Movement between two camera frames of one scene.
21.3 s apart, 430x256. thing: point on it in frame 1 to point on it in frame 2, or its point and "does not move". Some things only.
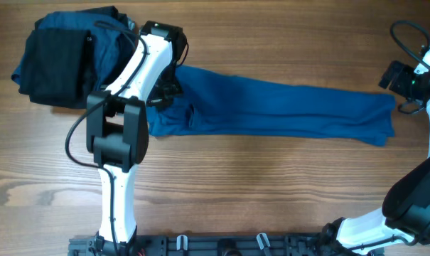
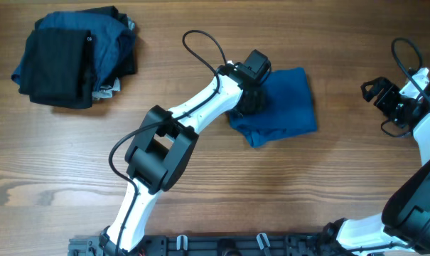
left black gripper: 158,100 to 257,101
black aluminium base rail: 212,244 does not move
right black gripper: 399,84 to 383,102
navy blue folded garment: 111,40 does not move
